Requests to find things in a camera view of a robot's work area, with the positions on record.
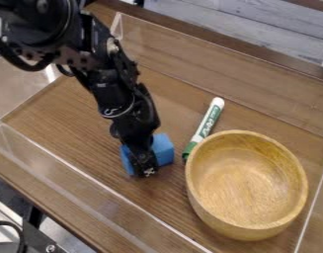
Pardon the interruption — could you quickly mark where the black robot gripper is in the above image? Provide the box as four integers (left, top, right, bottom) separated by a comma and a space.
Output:
96, 82, 161, 179

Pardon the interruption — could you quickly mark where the blue foam block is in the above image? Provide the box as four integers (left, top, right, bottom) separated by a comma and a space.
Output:
120, 133, 173, 170

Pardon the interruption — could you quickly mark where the green Expo marker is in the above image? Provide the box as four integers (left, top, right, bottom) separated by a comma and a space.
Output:
181, 97, 224, 161

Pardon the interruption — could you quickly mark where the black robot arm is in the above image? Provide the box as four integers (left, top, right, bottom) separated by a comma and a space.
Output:
0, 0, 160, 177

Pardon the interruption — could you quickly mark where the brown wooden bowl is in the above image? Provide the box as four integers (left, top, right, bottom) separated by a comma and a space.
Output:
184, 129, 308, 241

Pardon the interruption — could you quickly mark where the clear acrylic enclosure wall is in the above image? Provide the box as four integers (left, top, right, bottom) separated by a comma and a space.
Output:
0, 6, 323, 253

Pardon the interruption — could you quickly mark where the clear acrylic triangle bracket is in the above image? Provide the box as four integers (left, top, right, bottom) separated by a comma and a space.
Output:
111, 12, 124, 41

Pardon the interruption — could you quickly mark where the black metal table frame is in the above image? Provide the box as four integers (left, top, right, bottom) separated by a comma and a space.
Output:
0, 174, 81, 253

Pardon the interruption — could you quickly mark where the black cable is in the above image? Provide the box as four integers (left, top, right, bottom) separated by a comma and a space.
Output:
0, 29, 54, 73

